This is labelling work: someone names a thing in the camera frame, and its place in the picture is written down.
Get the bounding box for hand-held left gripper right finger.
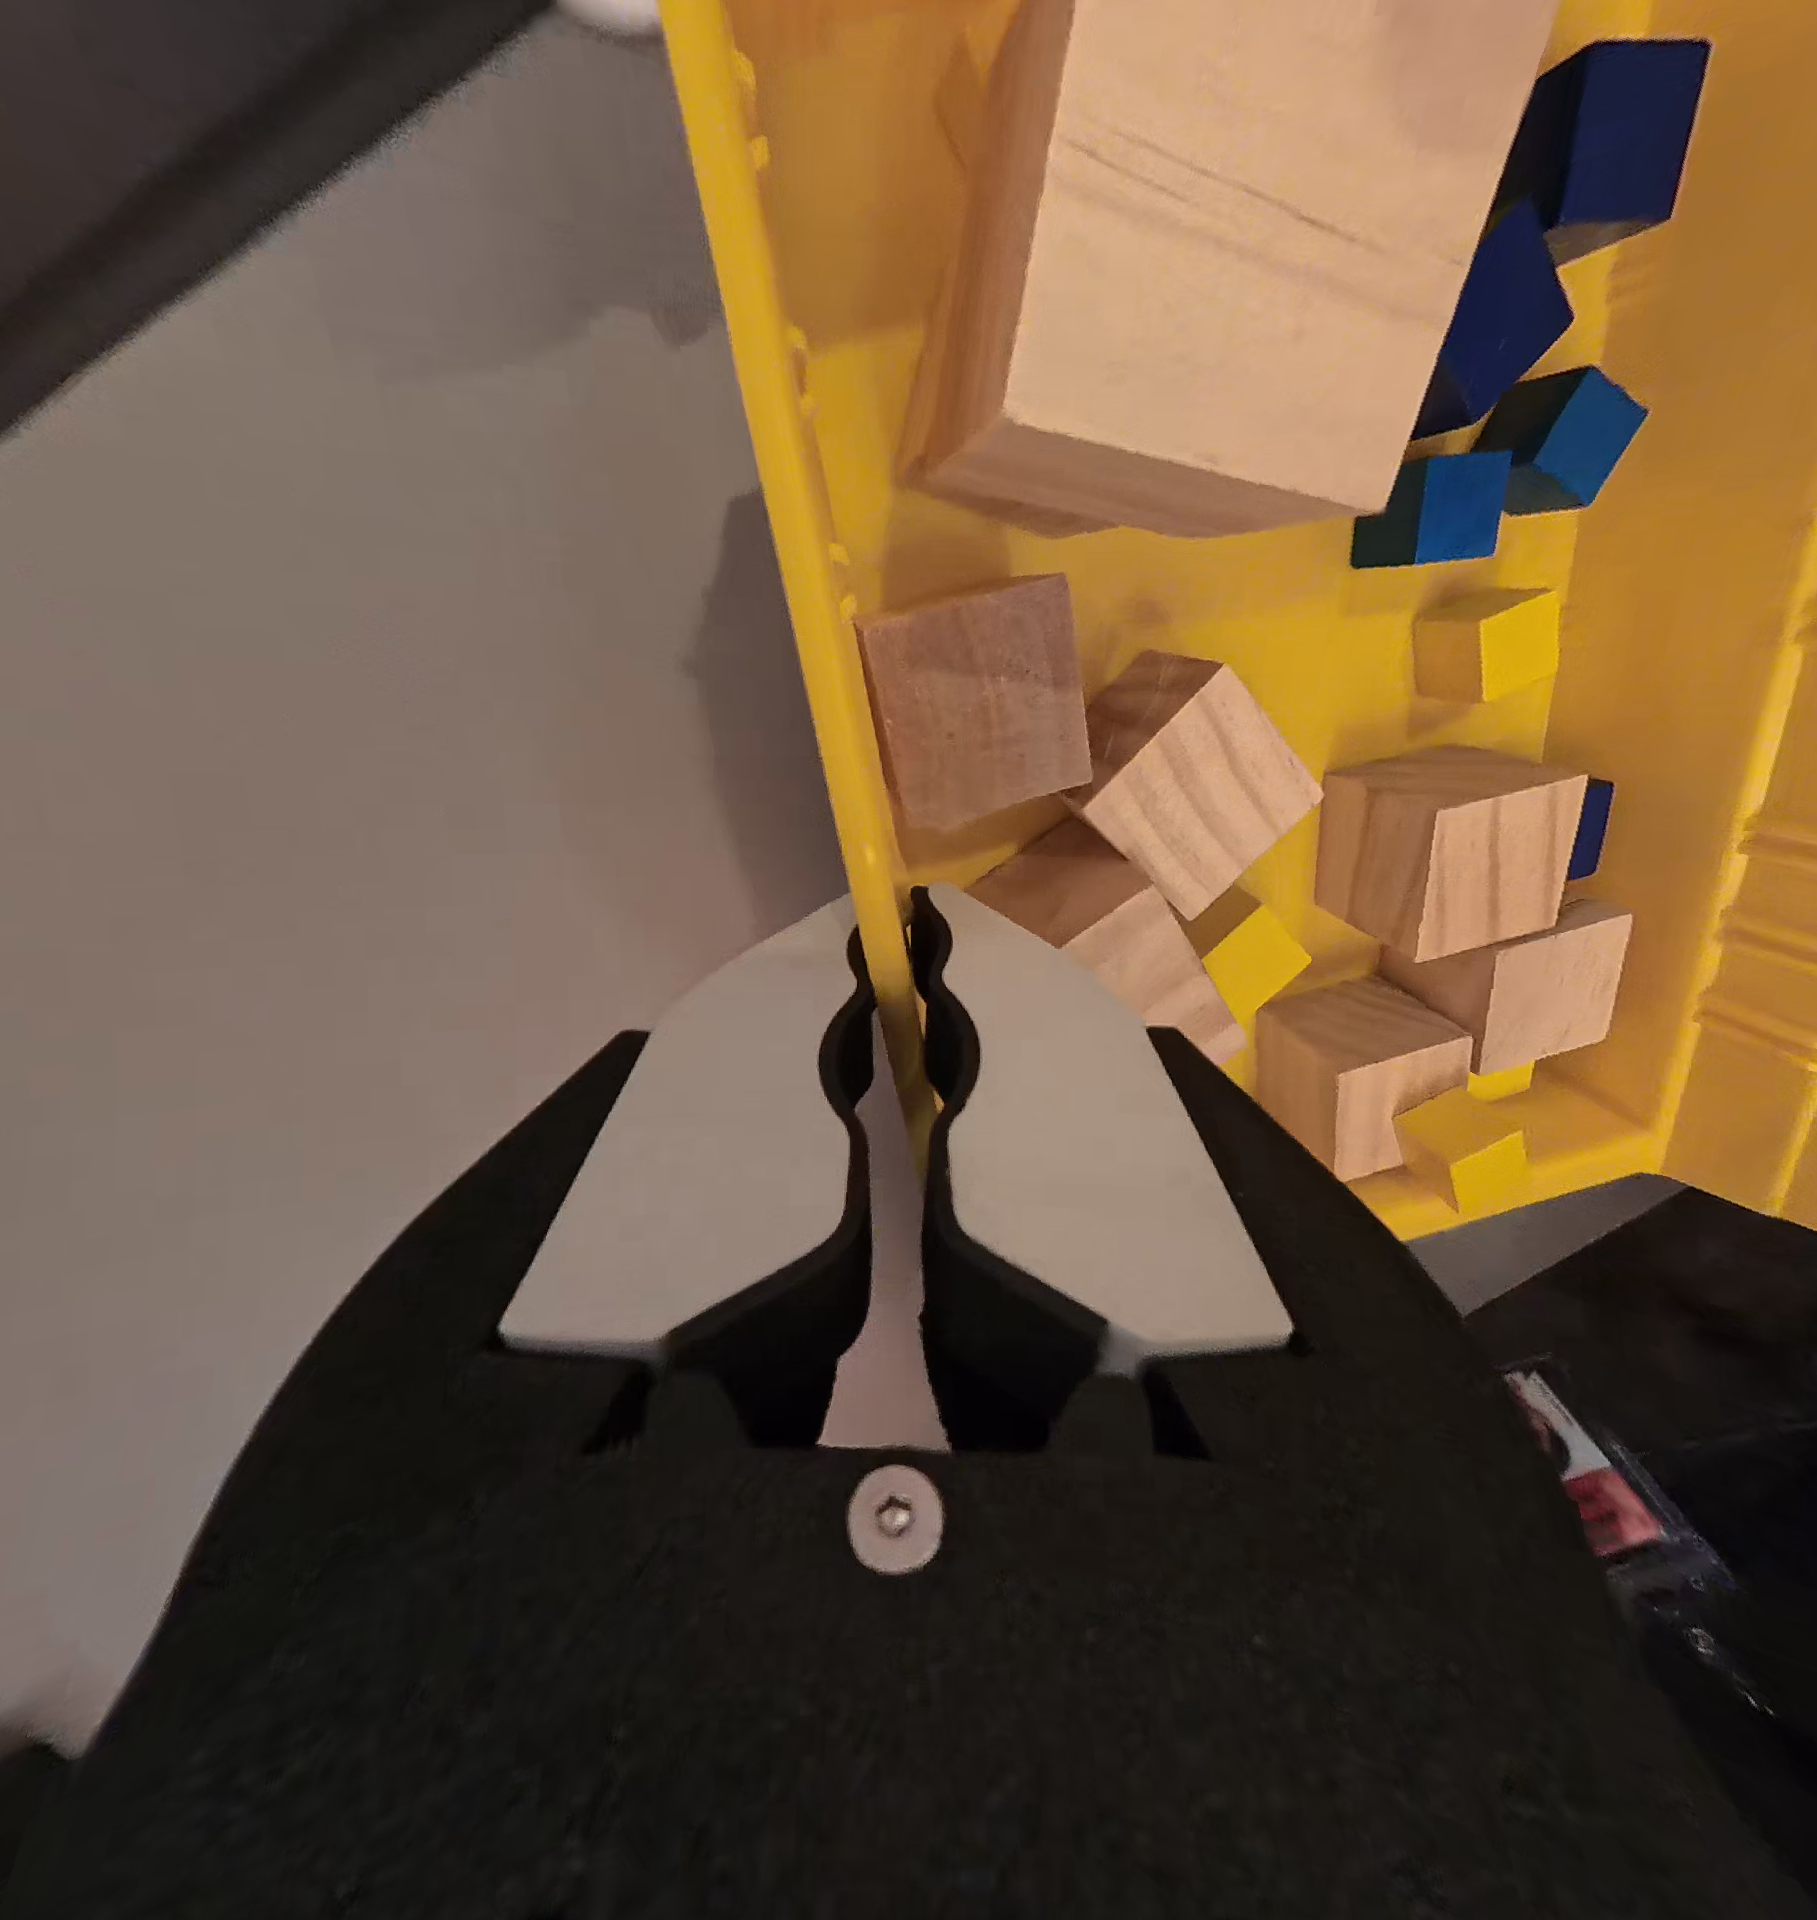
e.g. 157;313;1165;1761
913;886;1295;1454

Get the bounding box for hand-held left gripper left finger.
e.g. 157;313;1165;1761
498;897;871;1448

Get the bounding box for yellow plastic bin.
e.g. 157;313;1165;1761
654;0;1817;1249

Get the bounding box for pile of wooden coloured cubes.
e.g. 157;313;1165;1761
852;0;1713;1212

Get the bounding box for red labelled card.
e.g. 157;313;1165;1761
1498;1353;1736;1617

